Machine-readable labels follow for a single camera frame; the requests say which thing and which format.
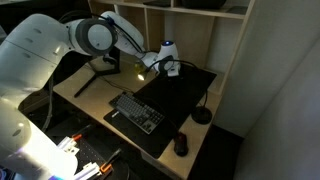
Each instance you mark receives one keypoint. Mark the black rounded shelf object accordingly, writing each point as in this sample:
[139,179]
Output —
[203,4]

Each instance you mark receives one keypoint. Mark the small grey object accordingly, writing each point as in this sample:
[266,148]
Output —
[201,115]

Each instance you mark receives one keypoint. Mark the black computer monitor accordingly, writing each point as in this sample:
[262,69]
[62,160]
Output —
[13,13]

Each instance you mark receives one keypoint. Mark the light wooden desk hutch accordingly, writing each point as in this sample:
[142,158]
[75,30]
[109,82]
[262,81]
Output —
[195,33]

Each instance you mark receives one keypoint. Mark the large black desk mat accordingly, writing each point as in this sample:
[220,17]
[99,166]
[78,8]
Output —
[180,93]

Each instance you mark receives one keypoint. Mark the black computer mouse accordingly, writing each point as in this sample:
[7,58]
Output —
[181,145]

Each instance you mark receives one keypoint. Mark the grey mechanical keyboard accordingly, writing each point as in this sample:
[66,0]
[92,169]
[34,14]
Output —
[138,111]

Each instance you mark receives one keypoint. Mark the small yellow green bottle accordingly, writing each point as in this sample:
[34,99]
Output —
[138,66]

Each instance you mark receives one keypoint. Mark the white aluminium profile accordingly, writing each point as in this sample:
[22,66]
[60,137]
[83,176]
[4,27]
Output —
[87,170]
[68,146]

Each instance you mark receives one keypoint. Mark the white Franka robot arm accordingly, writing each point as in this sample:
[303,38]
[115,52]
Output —
[36,53]

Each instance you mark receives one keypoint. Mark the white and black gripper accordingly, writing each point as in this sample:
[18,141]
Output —
[174,70]

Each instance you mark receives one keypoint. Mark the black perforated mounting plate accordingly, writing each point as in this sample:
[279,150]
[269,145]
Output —
[88,153]

